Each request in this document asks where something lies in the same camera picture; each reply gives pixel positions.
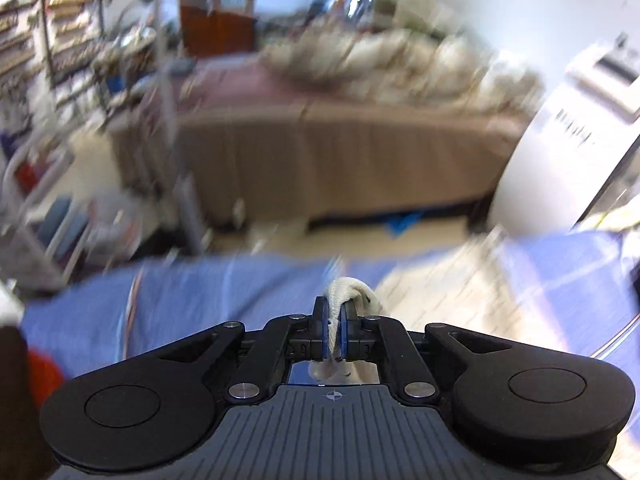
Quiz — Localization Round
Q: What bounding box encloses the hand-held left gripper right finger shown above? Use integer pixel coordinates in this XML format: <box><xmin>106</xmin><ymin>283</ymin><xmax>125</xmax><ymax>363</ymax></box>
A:
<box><xmin>336</xmin><ymin>300</ymin><xmax>497</xmax><ymax>406</ymax></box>

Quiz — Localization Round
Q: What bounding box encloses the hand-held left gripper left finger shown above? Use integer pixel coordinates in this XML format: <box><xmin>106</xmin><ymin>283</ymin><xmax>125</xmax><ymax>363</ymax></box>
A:
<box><xmin>159</xmin><ymin>296</ymin><xmax>335</xmax><ymax>406</ymax></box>

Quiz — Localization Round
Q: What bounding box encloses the white polka-dot garment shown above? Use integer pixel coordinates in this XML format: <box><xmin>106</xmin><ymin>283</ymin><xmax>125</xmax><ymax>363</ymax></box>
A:
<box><xmin>307</xmin><ymin>277</ymin><xmax>384</xmax><ymax>386</ymax></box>

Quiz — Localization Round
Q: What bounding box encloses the pile of beige clothes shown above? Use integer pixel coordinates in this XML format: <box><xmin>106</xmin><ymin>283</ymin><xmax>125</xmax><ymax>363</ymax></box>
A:
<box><xmin>260</xmin><ymin>22</ymin><xmax>548</xmax><ymax>111</ymax></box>

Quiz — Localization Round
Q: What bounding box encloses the blue plaid blanket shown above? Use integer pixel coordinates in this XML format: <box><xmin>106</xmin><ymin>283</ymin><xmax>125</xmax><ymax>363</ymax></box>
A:
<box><xmin>20</xmin><ymin>230</ymin><xmax>640</xmax><ymax>381</ymax></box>

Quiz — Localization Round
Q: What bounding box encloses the brown covered massage bed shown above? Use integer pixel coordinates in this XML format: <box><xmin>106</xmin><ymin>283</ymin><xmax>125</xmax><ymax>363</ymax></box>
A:
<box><xmin>107</xmin><ymin>55</ymin><xmax>533</xmax><ymax>233</ymax></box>

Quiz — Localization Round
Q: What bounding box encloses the metal stand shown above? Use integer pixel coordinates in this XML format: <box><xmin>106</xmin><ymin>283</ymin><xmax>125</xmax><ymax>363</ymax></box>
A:
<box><xmin>112</xmin><ymin>0</ymin><xmax>213</xmax><ymax>258</ymax></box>

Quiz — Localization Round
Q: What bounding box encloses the red and brown cloth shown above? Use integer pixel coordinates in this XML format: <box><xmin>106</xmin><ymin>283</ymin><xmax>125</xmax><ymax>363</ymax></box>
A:
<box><xmin>0</xmin><ymin>322</ymin><xmax>68</xmax><ymax>480</ymax></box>

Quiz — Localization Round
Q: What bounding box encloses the white standing machine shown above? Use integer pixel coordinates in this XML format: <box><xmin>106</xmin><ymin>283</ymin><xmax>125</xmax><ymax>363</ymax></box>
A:
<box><xmin>492</xmin><ymin>32</ymin><xmax>640</xmax><ymax>235</ymax></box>

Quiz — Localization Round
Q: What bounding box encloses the white trolley cart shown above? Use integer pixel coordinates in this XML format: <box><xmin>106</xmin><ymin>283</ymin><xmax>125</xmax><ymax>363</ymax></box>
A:
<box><xmin>0</xmin><ymin>132</ymin><xmax>103</xmax><ymax>286</ymax></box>

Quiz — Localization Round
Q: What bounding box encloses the red wooden door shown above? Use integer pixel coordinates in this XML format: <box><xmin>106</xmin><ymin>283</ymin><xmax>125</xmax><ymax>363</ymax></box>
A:
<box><xmin>177</xmin><ymin>0</ymin><xmax>259</xmax><ymax>59</ymax></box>

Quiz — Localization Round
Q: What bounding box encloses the wall shelf rack with goods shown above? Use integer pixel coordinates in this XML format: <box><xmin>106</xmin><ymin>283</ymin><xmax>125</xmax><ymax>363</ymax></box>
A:
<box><xmin>0</xmin><ymin>0</ymin><xmax>111</xmax><ymax>126</ymax></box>

